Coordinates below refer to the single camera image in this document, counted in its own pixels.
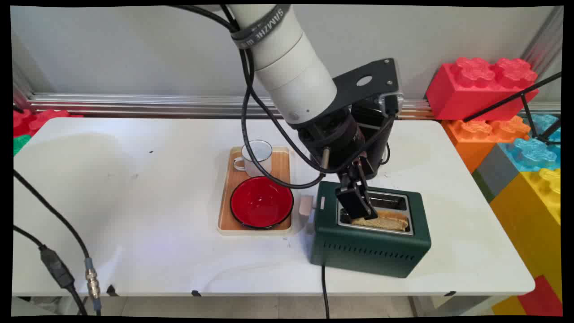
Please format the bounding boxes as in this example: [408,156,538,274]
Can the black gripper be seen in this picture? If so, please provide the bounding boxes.
[297,105,394,221]

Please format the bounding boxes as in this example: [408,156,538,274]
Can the toast slice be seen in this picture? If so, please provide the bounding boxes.
[350,211,410,232]

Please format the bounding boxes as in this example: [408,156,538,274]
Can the beige toaster lever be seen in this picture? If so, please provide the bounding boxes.
[299,196,315,221]

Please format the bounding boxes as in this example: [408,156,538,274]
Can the dark green toaster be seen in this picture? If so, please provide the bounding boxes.
[309,181,432,279]

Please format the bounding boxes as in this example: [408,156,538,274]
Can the wooden serving tray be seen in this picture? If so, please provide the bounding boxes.
[217,146,295,236]

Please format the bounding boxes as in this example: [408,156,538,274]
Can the red bowl with black rim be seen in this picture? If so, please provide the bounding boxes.
[229,175,295,230]

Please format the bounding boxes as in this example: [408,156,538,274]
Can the white enamel mug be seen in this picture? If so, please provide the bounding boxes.
[233,140,274,178]

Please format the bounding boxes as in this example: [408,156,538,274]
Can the orange toy block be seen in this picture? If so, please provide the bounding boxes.
[441,115,531,174]

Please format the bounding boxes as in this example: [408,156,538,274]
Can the grey toy block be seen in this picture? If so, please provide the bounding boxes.
[475,144,523,199]

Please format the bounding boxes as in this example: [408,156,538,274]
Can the large red toy block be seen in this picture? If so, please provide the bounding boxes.
[425,57,539,122]

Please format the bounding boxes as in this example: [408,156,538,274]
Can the yellow toy block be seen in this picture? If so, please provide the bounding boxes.
[489,168,562,314]

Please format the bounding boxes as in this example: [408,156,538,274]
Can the light blue toy block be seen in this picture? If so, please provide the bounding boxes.
[499,113,562,173]

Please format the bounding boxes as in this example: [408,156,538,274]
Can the black tripod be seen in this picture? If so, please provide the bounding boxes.
[462,71,562,147]

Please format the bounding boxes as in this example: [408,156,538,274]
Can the small red toy block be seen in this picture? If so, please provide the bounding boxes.
[517,274,564,317]

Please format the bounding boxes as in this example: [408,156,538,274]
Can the green toy block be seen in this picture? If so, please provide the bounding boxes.
[13,134,32,157]

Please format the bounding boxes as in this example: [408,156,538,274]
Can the black toaster power cord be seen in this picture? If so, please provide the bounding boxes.
[320,265,331,319]

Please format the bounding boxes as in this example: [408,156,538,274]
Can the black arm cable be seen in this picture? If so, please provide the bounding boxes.
[168,4,326,189]
[219,4,396,175]

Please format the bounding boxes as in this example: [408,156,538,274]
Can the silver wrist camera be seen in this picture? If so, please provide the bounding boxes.
[379,92,404,118]

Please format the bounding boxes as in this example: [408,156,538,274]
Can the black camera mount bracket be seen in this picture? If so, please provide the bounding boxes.
[332,58,400,118]

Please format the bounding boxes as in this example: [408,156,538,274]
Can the grey velcro strap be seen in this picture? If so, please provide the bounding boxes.
[231,4,292,50]

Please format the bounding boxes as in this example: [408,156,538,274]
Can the aluminium frame rail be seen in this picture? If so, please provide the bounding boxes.
[27,93,444,120]

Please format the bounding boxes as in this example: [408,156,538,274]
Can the black cable with metal connector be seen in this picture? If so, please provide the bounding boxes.
[13,170,102,315]

